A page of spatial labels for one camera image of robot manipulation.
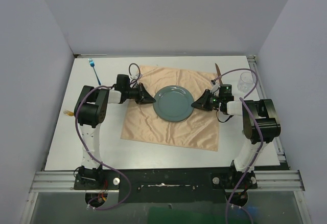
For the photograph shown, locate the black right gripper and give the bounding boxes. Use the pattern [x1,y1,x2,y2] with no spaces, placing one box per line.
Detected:
[192,89,222,111]

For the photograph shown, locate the blue fork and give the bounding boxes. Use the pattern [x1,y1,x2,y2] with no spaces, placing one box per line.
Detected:
[88,58,101,85]

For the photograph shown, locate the copper table knife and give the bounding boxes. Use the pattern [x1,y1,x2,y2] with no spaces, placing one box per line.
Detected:
[215,64,223,85]

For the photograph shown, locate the teal round plate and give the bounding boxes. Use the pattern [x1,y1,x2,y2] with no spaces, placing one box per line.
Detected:
[153,85,194,122]

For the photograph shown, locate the clear drinking glass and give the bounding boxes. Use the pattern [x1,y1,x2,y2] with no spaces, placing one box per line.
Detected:
[237,72,255,94]

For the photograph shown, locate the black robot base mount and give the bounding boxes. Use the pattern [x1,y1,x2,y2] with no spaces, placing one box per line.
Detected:
[74,167,258,206]

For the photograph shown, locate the gold fork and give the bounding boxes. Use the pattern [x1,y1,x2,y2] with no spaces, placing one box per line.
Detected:
[63,109,74,117]

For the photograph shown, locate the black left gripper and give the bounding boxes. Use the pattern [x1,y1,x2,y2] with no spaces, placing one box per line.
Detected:
[125,82,156,104]

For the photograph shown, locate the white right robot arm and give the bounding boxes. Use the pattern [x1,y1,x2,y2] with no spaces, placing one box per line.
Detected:
[192,84,281,188]

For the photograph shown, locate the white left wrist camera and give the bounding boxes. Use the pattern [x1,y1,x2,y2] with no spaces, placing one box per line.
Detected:
[130,73,142,81]

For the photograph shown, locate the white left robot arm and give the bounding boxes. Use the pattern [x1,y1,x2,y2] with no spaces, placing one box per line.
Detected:
[74,74,156,189]

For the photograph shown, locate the peach satin cloth napkin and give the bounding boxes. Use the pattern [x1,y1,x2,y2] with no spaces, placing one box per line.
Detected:
[121,65,219,151]

